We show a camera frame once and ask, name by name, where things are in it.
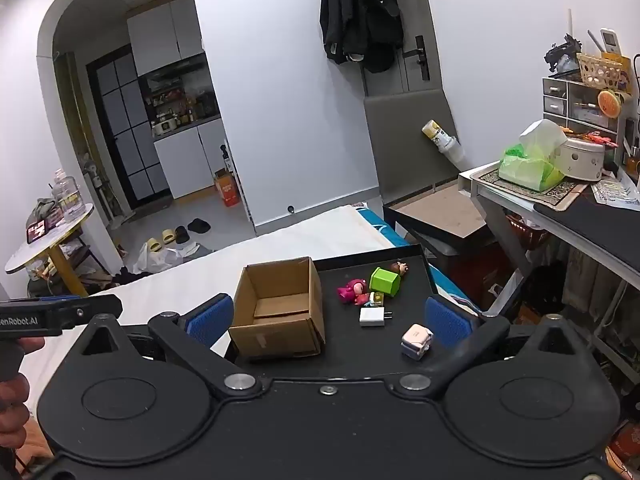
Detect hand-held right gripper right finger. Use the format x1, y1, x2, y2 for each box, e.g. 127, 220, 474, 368
397, 296, 583, 401

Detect black model figure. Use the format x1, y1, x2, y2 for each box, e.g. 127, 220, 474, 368
545, 34, 583, 73

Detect grey door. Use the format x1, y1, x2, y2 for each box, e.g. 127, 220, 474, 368
360, 0, 473, 201

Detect grey drawer organiser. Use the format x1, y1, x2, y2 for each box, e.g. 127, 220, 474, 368
542, 75, 626, 136

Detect white wall cabinet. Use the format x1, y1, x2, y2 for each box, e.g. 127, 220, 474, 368
126, 0, 205, 77

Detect yellow lidded white container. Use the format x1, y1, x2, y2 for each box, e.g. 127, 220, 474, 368
421, 120, 465, 163

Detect clear glass jar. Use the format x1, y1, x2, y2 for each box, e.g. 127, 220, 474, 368
52, 169, 83, 221

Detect black bag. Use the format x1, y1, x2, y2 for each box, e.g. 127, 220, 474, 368
520, 262, 568, 311

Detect orange carton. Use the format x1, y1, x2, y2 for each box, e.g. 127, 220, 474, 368
214, 169, 240, 207

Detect red basket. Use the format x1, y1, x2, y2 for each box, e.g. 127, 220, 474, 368
505, 212, 546, 251

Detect black tray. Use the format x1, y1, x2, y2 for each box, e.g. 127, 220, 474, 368
220, 244, 481, 382

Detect green cube box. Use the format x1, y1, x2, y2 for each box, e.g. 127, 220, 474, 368
369, 266, 402, 297

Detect patterned mat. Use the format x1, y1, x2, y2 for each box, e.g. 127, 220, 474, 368
472, 165, 591, 209

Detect person's left hand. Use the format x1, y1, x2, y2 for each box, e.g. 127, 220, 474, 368
0, 337, 46, 438

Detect white base cabinet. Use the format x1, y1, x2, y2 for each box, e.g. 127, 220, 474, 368
152, 119, 228, 200

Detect black hanging coats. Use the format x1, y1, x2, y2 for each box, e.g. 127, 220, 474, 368
319, 0, 405, 73

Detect reddish toy figurine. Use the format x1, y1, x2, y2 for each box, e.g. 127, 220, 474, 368
336, 278, 371, 307

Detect black door lock handle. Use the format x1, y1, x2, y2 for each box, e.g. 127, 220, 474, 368
414, 35, 431, 81

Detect black desk mat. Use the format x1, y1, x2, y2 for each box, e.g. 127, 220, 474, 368
532, 195, 640, 273

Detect kitchen shelf with bottles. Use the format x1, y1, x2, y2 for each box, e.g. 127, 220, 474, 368
139, 55, 221, 136

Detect white desk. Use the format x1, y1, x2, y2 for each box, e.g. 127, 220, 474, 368
457, 160, 640, 351

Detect green tissue pack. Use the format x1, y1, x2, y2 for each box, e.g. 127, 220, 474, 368
498, 120, 568, 192

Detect white rice cooker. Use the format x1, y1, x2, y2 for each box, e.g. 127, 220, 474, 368
555, 135, 606, 182

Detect black framed glass door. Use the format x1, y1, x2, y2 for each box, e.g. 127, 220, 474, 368
86, 44, 171, 211

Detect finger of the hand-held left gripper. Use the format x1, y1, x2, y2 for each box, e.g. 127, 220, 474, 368
37, 295, 123, 330

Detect round white table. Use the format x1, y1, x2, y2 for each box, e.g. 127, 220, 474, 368
5, 204, 96, 297

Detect lavender cube toy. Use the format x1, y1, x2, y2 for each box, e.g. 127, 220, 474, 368
401, 324, 434, 361

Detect white remote control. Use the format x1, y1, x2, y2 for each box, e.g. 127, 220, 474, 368
600, 27, 623, 56

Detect cardboard box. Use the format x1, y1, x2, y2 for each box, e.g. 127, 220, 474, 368
228, 256, 327, 361

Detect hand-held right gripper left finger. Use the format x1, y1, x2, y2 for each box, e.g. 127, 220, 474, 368
75, 294, 263, 401

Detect white plastic bag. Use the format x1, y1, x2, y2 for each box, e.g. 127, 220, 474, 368
132, 242, 198, 273

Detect white plug charger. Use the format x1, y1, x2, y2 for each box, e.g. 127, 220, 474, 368
359, 306, 393, 328

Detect yellow woven basket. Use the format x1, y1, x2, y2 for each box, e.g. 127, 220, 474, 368
576, 52, 632, 93

